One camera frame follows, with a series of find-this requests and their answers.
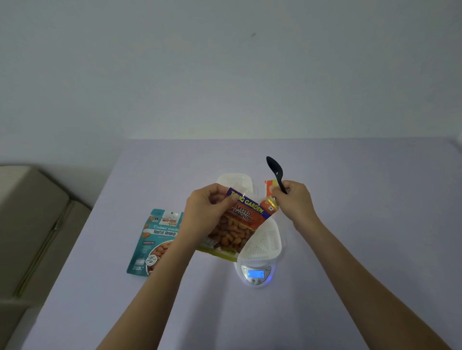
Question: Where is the person's left hand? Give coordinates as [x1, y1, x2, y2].
[175, 183, 240, 250]

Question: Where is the person's right hand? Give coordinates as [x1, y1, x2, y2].
[270, 180, 321, 231]

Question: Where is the orange salted almonds bag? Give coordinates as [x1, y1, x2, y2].
[196, 180, 281, 262]

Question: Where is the black plastic spoon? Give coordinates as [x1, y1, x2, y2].
[266, 156, 288, 195]

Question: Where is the teal roasted almonds bag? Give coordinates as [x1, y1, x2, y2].
[126, 208, 185, 277]

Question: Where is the white kitchen scale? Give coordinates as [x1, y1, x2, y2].
[233, 252, 277, 288]

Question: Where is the person's right forearm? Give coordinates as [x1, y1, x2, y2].
[293, 218, 452, 350]

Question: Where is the person's left forearm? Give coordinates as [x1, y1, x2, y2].
[96, 236, 198, 350]

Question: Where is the beige sofa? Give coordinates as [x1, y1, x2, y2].
[0, 165, 91, 341]

